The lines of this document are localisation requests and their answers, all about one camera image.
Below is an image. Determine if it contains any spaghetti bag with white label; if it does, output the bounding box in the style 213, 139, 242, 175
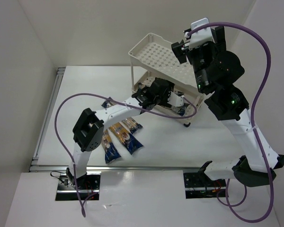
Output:
101, 99, 143, 135

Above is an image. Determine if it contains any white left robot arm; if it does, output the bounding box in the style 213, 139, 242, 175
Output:
66, 78, 184, 188

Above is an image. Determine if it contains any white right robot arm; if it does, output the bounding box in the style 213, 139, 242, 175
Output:
171, 25, 284, 187

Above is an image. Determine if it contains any cream two-tier shelf cart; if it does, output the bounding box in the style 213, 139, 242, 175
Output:
129, 33, 204, 110

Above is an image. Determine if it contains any yellow spaghetti bag right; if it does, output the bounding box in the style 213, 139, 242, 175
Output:
109, 123, 143, 155

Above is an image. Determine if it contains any yellow spaghetti bag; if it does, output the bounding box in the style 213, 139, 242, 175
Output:
109, 123, 143, 155
101, 130, 121, 165

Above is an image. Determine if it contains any yellow spaghetti bag left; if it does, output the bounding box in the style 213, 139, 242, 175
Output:
101, 130, 121, 165

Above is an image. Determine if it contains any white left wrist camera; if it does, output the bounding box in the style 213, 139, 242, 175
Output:
167, 92, 184, 108

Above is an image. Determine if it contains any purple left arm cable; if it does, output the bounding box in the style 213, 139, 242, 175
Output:
53, 92, 198, 218

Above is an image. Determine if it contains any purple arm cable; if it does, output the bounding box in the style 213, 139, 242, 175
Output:
188, 21, 275, 223
53, 92, 198, 218

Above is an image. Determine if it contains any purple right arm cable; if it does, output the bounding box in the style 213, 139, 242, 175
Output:
188, 21, 275, 223

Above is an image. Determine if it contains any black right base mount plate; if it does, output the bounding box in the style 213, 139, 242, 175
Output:
183, 172, 226, 199

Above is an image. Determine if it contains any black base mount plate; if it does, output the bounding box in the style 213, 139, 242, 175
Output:
51, 171, 101, 201
183, 172, 226, 199

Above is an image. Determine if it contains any aluminium table edge rail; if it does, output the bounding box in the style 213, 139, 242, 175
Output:
30, 67, 66, 166

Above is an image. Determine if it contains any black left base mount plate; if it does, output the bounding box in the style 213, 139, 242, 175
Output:
51, 171, 101, 201

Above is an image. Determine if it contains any front aluminium rail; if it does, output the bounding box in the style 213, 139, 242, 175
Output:
29, 165, 200, 172

